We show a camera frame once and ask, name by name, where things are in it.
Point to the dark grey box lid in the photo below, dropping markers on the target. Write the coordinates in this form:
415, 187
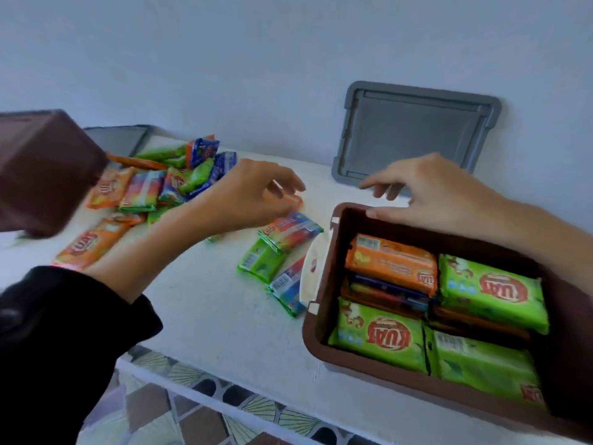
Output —
118, 139

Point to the person's right forearm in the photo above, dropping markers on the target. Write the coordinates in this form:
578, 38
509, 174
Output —
542, 236

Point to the stack of green orange packets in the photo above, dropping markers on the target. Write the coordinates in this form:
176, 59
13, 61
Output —
491, 291

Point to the light grey box lid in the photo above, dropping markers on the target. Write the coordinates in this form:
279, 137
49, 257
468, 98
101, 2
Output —
407, 129

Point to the rainbow striped wafer packet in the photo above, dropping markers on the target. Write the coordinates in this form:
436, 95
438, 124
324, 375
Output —
289, 231
288, 287

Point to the black sleeve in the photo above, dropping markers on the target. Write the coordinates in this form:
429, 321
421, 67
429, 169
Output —
60, 347

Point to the person's right thumb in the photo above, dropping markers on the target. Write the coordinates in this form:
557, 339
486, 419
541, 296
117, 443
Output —
389, 214

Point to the single green wafer packet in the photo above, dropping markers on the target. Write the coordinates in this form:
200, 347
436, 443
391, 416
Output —
260, 261

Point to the pile of colourful snack packets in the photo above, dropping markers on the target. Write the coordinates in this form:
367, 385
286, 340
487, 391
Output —
143, 189

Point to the person's left hand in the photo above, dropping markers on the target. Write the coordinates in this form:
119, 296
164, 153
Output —
245, 194

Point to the person's left forearm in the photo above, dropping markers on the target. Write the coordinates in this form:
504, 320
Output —
157, 245

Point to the person's left thumb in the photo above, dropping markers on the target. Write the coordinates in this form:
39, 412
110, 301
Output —
288, 204

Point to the brown plastic storage box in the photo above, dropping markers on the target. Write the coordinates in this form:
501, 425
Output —
567, 319

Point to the dark brown plastic box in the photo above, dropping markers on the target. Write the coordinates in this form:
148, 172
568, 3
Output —
44, 171

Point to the person's right hand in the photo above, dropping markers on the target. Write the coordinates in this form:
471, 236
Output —
444, 194

